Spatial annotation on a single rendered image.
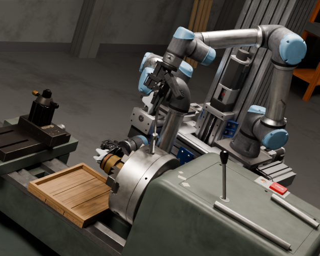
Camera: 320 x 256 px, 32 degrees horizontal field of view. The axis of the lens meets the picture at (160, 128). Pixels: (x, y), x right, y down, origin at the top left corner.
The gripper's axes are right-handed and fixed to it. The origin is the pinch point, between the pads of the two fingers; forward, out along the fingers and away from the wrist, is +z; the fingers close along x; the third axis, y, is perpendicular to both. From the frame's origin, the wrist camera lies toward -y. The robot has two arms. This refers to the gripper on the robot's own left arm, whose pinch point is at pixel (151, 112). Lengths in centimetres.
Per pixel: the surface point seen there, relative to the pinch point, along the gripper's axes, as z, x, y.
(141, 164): 17.3, 11.4, -11.0
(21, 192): 55, 9, 33
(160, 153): 11.6, 2.9, -12.2
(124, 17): -30, -456, 293
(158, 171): 16.8, 9.8, -17.5
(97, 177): 41, -22, 19
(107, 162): 26.0, 2.9, 6.3
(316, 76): -80, -684, 74
